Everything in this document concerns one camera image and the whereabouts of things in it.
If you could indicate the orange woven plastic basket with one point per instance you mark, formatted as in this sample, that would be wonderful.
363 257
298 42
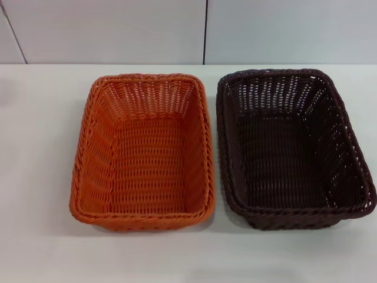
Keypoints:
153 165

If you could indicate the dark brown woven basket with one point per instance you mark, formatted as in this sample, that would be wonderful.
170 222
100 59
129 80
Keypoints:
282 165

